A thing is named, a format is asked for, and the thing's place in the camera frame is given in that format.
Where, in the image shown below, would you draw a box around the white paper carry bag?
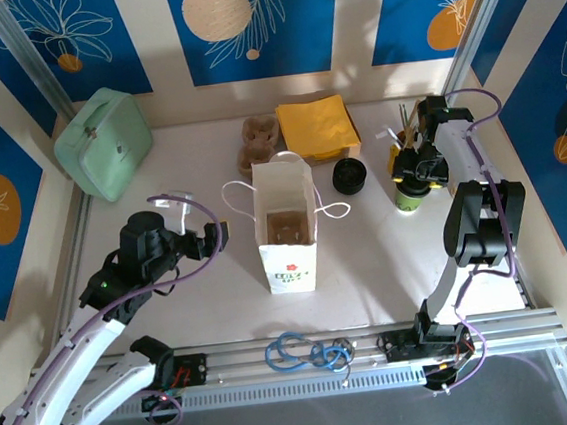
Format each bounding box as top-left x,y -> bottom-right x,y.
217,145 -> 360,300

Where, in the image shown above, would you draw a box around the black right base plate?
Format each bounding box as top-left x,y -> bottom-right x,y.
379,323 -> 477,365

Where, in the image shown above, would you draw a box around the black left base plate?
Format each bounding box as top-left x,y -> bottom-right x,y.
115,353 -> 211,395

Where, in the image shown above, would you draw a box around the coiled blue cable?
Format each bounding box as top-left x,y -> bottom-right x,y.
262,325 -> 353,380

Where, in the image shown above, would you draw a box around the stack of black lids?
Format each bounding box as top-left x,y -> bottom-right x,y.
330,156 -> 371,198

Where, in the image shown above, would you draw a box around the white wrapped straw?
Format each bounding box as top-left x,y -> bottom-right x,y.
374,128 -> 406,150

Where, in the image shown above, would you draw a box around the mint green lunch bag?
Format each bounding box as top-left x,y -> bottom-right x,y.
48,83 -> 159,209

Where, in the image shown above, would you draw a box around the aluminium side rail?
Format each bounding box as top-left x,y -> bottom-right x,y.
40,190 -> 106,341

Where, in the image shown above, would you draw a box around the aluminium frame post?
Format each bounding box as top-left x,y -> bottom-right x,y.
0,0 -> 74,114
431,0 -> 530,108

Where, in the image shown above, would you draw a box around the stacked cardboard cup carriers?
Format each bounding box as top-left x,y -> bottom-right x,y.
231,114 -> 285,179

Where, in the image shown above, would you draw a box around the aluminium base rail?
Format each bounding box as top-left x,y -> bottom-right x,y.
18,306 -> 567,413

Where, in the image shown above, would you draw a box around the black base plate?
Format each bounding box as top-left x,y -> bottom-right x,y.
379,323 -> 477,365
115,353 -> 211,395

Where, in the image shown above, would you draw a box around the small black controller board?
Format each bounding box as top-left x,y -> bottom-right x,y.
422,359 -> 471,397
139,387 -> 185,425

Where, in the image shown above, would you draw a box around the cardboard cup carrier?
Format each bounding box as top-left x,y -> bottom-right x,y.
264,208 -> 311,248

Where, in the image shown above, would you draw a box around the stack of yellow napkins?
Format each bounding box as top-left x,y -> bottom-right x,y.
275,92 -> 365,167

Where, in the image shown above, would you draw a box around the slotted grey cable duct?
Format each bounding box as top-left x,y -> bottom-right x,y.
43,354 -> 557,425

